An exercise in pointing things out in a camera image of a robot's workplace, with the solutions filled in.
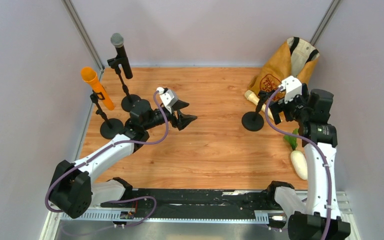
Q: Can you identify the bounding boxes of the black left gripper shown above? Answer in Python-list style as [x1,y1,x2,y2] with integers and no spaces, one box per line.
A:
[143,100,198,131]

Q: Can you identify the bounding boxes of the cream microphone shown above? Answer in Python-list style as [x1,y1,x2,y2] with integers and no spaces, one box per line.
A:
[243,90,276,121]

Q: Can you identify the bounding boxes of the black microphone stand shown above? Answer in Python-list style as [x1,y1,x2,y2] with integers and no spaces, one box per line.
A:
[241,90,274,132]
[89,91,124,140]
[107,57,141,112]

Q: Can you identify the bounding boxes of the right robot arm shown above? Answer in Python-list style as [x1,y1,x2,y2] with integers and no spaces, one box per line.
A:
[262,85,351,240]

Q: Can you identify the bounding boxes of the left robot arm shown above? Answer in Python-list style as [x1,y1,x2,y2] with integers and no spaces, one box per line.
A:
[45,99,197,219]

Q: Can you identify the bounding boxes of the black grey-headed microphone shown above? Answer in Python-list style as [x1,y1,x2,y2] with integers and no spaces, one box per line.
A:
[110,33,133,79]

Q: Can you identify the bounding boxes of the orange microphone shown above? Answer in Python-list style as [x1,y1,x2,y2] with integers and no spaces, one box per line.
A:
[80,66,115,111]

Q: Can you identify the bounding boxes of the brown paper bag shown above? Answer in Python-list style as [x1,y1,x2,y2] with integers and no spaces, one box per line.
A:
[247,36,320,94]

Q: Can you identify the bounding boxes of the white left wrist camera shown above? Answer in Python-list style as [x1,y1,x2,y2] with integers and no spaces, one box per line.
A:
[156,87,179,114]

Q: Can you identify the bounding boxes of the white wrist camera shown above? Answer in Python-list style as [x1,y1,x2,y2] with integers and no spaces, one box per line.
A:
[278,75,303,104]
[156,87,179,114]

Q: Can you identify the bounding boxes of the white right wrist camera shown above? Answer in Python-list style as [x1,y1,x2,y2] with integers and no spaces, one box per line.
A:
[278,75,303,104]

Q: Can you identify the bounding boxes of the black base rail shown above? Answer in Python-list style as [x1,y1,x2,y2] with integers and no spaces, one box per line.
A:
[59,188,300,229]

